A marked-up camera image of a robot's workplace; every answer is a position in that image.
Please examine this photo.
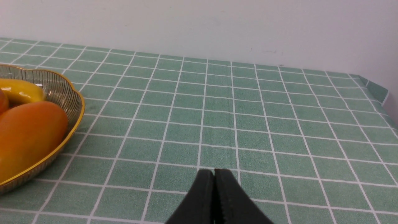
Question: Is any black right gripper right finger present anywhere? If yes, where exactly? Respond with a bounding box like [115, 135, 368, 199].
[214, 169, 273, 224]

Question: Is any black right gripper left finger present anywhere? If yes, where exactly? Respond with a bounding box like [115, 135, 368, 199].
[165, 169, 214, 224]

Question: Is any green checkered tablecloth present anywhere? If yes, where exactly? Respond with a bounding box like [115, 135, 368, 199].
[1, 38, 398, 224]

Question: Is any gold-rimmed glass bowl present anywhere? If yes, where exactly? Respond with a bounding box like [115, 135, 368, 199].
[0, 64, 86, 195]

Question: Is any orange mango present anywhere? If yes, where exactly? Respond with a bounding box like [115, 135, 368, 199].
[0, 101, 68, 182]

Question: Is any yellow banana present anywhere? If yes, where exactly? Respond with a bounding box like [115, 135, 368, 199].
[0, 78, 46, 104]

